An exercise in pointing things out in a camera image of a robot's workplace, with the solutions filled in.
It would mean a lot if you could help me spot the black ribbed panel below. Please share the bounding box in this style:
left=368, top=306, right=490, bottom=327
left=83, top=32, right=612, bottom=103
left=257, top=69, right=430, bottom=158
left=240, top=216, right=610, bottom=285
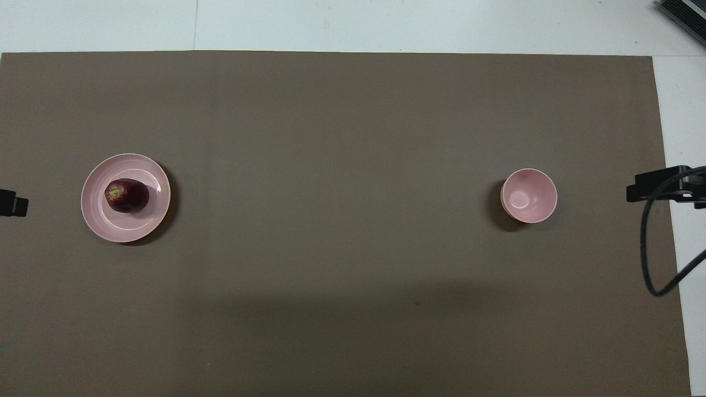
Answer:
left=655, top=0, right=706, bottom=31

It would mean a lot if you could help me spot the brown table mat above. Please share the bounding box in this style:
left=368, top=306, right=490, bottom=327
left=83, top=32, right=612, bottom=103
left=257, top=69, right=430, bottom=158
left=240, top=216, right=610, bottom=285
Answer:
left=0, top=51, right=693, bottom=397

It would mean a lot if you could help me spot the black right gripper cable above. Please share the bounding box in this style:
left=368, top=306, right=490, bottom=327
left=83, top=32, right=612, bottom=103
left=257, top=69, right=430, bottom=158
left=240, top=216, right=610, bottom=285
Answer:
left=640, top=168, right=706, bottom=297

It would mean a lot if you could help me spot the pink bowl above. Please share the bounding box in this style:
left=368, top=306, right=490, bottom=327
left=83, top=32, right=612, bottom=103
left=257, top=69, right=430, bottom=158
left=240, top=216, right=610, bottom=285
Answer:
left=500, top=168, right=558, bottom=224

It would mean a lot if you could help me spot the dark red apple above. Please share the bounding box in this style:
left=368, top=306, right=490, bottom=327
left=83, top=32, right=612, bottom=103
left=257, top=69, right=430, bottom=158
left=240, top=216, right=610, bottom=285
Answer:
left=105, top=179, right=150, bottom=213

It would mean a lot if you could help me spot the pink plate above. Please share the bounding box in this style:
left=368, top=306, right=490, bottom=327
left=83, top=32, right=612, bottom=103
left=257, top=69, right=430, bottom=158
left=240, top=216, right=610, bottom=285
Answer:
left=81, top=153, right=172, bottom=243

